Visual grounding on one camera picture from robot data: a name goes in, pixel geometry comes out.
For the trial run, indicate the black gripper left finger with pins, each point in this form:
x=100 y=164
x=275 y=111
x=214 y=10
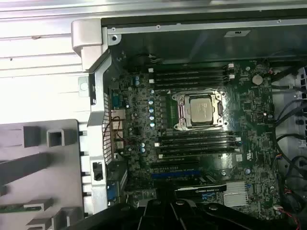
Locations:
x=156 y=218

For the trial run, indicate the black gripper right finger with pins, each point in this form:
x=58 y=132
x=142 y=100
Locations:
x=189 y=218

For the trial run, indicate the green RAM stick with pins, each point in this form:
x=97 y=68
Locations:
x=14 y=209

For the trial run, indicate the black RAM slot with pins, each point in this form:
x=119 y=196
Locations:
x=199 y=136
x=192 y=84
x=192 y=78
x=199 y=148
x=199 y=142
x=192 y=72
x=199 y=153

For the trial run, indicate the black graphics card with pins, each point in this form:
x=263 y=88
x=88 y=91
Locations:
x=204 y=188

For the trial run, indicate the blue expansion slot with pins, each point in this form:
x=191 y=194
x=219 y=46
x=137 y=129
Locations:
x=175 y=175

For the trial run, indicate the blue video port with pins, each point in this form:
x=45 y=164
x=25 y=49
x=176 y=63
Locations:
x=113 y=194

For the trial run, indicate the silver finned chipset heatsink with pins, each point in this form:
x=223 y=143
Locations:
x=235 y=194

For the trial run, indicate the silver rear port block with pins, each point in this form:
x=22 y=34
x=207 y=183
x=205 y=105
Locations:
x=118 y=129

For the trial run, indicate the silver CPU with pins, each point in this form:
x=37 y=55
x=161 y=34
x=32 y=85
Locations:
x=202 y=110

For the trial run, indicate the grey parts rack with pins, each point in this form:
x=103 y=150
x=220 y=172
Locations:
x=64 y=155

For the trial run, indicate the green motherboard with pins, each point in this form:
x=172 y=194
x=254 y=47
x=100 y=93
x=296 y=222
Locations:
x=251 y=124

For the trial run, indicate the black CPU socket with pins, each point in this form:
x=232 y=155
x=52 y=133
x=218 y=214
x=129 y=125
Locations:
x=177 y=96

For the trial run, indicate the silver coin battery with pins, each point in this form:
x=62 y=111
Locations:
x=257 y=79

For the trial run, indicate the black open PC case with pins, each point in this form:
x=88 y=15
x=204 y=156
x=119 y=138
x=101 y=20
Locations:
x=192 y=43

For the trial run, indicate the silver drive cage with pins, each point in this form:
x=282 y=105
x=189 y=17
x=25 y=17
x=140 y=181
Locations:
x=302 y=81

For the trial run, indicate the metal socket cover frame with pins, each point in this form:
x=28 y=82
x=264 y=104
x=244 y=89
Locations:
x=183 y=112

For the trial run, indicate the small white wall sticker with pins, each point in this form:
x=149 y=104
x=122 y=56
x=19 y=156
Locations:
x=237 y=33

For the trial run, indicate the silver case corner bracket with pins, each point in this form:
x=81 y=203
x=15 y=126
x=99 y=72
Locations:
x=88 y=33

